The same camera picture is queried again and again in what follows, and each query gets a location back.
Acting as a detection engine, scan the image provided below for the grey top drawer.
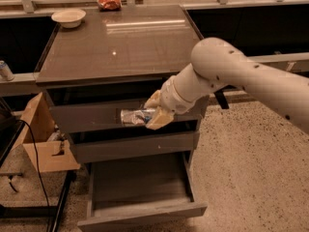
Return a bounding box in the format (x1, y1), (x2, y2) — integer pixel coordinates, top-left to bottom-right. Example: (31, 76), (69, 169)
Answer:
(48, 92), (211, 134)

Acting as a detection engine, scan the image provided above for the black cable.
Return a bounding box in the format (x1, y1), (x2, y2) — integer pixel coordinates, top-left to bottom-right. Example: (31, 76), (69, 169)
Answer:
(17, 119), (52, 232)

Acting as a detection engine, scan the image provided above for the silver redbull can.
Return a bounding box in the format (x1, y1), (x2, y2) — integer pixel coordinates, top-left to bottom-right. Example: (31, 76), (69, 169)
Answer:
(121, 108), (155, 126)

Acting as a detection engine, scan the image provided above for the grey bottom drawer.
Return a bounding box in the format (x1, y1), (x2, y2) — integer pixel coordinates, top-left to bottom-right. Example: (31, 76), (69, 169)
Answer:
(77, 153), (207, 232)

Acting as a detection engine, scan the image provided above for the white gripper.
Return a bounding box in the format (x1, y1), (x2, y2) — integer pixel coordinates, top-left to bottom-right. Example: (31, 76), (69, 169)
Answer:
(144, 75), (195, 131)

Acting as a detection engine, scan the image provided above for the cardboard box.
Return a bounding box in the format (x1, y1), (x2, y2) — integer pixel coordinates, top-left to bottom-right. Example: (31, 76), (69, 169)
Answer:
(14, 93), (80, 173)

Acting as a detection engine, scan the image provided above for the grey drawer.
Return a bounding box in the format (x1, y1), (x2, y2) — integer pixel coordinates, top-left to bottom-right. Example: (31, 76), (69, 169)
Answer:
(48, 92), (211, 134)
(77, 153), (207, 232)
(70, 131), (200, 163)

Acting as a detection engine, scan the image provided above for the grey drawer cabinet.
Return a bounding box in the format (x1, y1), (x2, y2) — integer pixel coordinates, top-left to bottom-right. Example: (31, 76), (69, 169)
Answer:
(34, 4), (217, 166)

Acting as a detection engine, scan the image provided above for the white can on ledge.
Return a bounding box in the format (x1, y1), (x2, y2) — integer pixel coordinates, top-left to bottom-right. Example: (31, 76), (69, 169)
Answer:
(0, 61), (14, 81)

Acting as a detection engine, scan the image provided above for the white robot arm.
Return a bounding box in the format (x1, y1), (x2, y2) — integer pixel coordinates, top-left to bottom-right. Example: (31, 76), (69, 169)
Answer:
(145, 38), (309, 133)

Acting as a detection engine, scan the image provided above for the grey middle drawer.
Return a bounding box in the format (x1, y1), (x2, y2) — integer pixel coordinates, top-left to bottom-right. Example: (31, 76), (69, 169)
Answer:
(70, 131), (200, 163)

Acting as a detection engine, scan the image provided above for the black table frame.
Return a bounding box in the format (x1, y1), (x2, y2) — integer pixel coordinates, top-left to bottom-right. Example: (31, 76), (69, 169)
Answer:
(0, 108), (76, 232)

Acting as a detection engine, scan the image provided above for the red chip bag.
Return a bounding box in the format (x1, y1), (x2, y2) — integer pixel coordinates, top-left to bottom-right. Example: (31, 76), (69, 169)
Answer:
(97, 0), (122, 11)

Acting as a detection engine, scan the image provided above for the white bowl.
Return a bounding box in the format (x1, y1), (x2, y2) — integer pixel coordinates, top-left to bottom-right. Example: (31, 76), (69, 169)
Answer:
(51, 9), (86, 29)

